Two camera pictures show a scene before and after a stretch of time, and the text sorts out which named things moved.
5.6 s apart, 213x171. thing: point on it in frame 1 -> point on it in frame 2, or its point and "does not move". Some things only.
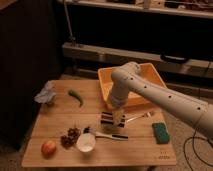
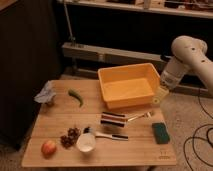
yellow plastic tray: (135, 99) does not move
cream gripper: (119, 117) -> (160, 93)
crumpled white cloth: (47, 93) does not move
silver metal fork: (146, 115) does not move
